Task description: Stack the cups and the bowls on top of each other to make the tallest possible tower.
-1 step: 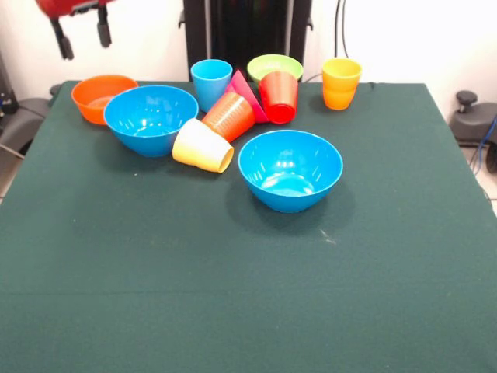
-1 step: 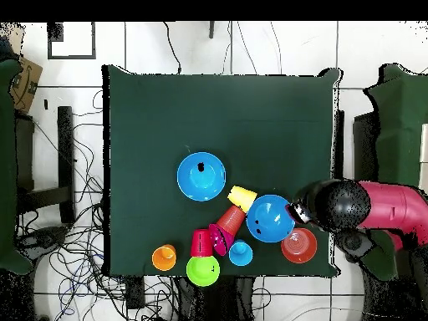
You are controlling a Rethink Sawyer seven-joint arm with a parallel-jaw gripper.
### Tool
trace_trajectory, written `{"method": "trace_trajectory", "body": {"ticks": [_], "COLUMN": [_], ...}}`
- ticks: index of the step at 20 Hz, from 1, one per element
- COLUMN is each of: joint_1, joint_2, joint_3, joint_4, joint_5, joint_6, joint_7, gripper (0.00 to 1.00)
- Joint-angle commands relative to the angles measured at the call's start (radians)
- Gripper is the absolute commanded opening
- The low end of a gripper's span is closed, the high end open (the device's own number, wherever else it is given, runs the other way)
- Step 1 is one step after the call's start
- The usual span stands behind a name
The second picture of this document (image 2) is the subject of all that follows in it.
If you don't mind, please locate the black cable with plug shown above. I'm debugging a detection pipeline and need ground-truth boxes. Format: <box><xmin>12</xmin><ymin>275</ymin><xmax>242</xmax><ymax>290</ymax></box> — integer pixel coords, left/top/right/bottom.
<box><xmin>162</xmin><ymin>21</ymin><xmax>183</xmax><ymax>75</ymax></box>

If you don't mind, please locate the orange bowl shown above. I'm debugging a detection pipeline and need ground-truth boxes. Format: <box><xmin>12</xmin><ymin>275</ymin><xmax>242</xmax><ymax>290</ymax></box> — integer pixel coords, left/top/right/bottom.
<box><xmin>280</xmin><ymin>227</ymin><xmax>318</xmax><ymax>264</ymax></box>

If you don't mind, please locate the large blue bowl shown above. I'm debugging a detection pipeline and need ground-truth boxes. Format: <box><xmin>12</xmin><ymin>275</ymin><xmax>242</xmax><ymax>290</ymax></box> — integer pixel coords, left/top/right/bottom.
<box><xmin>245</xmin><ymin>194</ymin><xmax>296</xmax><ymax>244</ymax></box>
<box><xmin>176</xmin><ymin>151</ymin><xmax>227</xmax><ymax>202</ymax></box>

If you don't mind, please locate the red cup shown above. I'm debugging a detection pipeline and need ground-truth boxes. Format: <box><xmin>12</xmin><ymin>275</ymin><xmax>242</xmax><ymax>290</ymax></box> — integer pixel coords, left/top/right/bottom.
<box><xmin>190</xmin><ymin>228</ymin><xmax>214</xmax><ymax>257</ymax></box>

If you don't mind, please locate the grey pedestal foot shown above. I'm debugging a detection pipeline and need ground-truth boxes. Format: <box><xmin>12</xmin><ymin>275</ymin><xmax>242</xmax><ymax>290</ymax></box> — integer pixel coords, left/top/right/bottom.
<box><xmin>16</xmin><ymin>226</ymin><xmax>69</xmax><ymax>257</ymax></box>
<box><xmin>335</xmin><ymin>228</ymin><xmax>375</xmax><ymax>262</ymax></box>

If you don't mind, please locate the green cloth side table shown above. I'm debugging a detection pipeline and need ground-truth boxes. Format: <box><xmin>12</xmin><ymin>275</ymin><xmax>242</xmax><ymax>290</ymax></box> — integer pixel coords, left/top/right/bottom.
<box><xmin>364</xmin><ymin>63</ymin><xmax>428</xmax><ymax>282</ymax></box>
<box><xmin>0</xmin><ymin>59</ymin><xmax>33</xmax><ymax>275</ymax></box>

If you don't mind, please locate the black metal stand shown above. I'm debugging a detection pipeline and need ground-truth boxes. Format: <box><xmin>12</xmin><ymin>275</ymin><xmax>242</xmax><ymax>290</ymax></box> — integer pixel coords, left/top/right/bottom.
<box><xmin>334</xmin><ymin>109</ymin><xmax>380</xmax><ymax>183</ymax></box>
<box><xmin>14</xmin><ymin>105</ymin><xmax>76</xmax><ymax>225</ymax></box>

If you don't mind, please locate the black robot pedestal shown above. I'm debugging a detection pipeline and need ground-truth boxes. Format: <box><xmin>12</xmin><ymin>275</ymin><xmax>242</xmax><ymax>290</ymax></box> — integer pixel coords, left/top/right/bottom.
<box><xmin>173</xmin><ymin>275</ymin><xmax>257</xmax><ymax>321</ymax></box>

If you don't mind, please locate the cardboard box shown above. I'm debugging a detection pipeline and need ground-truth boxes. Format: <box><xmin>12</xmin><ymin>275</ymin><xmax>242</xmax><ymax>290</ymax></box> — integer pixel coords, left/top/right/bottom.
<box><xmin>8</xmin><ymin>55</ymin><xmax>43</xmax><ymax>115</ymax></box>

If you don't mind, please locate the white box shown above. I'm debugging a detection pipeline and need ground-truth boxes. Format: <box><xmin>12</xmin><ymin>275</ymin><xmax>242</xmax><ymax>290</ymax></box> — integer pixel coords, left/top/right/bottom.
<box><xmin>419</xmin><ymin>122</ymin><xmax>428</xmax><ymax>195</ymax></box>

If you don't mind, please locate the green bowl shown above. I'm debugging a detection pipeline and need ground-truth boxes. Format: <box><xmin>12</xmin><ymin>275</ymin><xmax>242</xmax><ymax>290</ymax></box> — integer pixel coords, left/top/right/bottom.
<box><xmin>186</xmin><ymin>255</ymin><xmax>222</xmax><ymax>288</ymax></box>

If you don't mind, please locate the black square floor frame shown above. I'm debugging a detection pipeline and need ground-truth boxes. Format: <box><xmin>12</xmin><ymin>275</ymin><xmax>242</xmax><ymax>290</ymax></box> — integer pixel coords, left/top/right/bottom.
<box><xmin>47</xmin><ymin>21</ymin><xmax>97</xmax><ymax>60</ymax></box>

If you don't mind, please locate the pink bowl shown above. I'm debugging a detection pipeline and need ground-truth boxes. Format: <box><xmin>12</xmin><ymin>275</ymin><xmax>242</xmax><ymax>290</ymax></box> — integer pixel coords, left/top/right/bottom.
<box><xmin>208</xmin><ymin>222</ymin><xmax>236</xmax><ymax>257</ymax></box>

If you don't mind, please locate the yellow cup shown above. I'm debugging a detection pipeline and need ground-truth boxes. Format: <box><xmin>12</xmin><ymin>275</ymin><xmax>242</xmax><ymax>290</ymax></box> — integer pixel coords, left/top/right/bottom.
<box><xmin>227</xmin><ymin>185</ymin><xmax>258</xmax><ymax>214</ymax></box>

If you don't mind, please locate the light orange cup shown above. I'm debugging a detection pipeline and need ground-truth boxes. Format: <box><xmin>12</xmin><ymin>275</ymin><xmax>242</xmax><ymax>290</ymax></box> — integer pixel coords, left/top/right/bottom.
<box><xmin>150</xmin><ymin>243</ymin><xmax>177</xmax><ymax>272</ymax></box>

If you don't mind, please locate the dark green tablecloth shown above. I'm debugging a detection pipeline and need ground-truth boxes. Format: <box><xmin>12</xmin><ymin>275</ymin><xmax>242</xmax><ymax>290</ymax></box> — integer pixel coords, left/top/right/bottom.
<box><xmin>101</xmin><ymin>64</ymin><xmax>342</xmax><ymax>279</ymax></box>

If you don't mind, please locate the blue cup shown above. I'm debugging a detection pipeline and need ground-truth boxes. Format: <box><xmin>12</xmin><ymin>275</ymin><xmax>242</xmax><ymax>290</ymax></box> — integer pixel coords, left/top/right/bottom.
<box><xmin>228</xmin><ymin>239</ymin><xmax>254</xmax><ymax>268</ymax></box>

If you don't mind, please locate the black power strip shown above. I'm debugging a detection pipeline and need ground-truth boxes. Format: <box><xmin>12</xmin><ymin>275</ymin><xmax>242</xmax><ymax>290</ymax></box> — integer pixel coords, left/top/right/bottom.
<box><xmin>125</xmin><ymin>276</ymin><xmax>147</xmax><ymax>311</ymax></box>

